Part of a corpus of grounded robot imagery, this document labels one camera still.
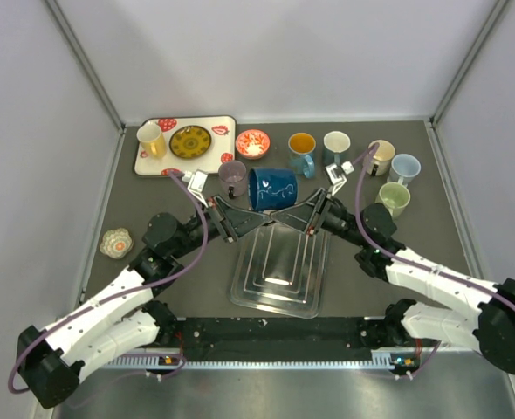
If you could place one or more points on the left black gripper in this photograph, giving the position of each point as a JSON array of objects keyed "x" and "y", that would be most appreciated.
[{"x": 231, "y": 222}]

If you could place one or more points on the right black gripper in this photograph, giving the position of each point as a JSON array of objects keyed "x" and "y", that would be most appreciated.
[{"x": 307, "y": 216}]

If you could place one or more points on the dark blue mug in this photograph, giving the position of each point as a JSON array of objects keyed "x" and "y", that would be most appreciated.
[{"x": 272, "y": 188}]

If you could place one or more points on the purple mug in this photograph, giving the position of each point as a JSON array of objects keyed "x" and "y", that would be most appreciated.
[{"x": 233, "y": 178}]

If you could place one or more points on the teal mug white inside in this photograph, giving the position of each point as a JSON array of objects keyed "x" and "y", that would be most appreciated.
[{"x": 335, "y": 147}]

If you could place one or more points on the light green mug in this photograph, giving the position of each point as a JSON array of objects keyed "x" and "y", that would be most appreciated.
[{"x": 395, "y": 197}]

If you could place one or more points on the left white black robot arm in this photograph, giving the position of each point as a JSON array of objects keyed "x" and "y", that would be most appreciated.
[{"x": 54, "y": 360}]

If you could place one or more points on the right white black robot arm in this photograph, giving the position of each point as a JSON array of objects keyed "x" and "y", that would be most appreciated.
[{"x": 468, "y": 312}]

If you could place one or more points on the blue mug orange inside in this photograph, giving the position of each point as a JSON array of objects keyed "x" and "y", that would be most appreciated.
[{"x": 301, "y": 159}]

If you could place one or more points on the cream beige mug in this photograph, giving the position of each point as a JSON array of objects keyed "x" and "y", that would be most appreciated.
[{"x": 381, "y": 161}]

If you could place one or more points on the light blue mug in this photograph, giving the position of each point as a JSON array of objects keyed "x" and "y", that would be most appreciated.
[{"x": 404, "y": 169}]

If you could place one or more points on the yellow white mug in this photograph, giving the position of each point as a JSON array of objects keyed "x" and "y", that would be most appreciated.
[{"x": 152, "y": 141}]

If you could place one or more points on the silver metal tray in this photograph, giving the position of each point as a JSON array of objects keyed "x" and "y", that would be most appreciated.
[{"x": 281, "y": 271}]

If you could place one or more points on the red patterned small bowl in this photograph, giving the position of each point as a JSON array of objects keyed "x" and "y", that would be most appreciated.
[{"x": 252, "y": 144}]

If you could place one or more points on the yellow green patterned saucer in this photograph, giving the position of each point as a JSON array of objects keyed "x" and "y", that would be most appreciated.
[{"x": 190, "y": 142}]

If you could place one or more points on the white strawberry rectangular plate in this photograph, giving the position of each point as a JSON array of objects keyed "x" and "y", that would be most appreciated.
[{"x": 223, "y": 132}]

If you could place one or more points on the small floral dish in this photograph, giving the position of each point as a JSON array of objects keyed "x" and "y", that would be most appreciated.
[{"x": 116, "y": 243}]

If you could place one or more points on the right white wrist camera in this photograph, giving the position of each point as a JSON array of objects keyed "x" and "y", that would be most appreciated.
[{"x": 337, "y": 175}]

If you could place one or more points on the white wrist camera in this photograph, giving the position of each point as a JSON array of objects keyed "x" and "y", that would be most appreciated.
[
  {"x": 337, "y": 175},
  {"x": 195, "y": 182}
]

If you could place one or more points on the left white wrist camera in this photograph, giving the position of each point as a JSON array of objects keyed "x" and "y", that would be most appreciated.
[{"x": 195, "y": 182}]

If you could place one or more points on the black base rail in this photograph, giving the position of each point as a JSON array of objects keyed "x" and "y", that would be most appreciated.
[{"x": 278, "y": 339}]

